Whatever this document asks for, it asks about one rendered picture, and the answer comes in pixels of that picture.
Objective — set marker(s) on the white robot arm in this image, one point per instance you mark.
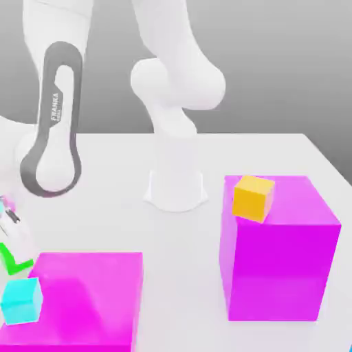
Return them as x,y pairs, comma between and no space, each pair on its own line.
176,154

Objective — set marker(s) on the small cyan cube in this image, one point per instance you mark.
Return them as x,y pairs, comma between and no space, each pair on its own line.
20,302

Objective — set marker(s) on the large flat magenta box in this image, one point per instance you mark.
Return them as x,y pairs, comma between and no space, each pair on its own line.
90,299

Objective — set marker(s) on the small yellow cube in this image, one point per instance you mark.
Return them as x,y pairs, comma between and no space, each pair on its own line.
250,202

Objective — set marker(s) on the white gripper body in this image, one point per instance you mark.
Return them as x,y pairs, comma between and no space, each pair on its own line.
19,244

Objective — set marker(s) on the large tall magenta box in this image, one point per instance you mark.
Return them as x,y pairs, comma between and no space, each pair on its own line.
283,269

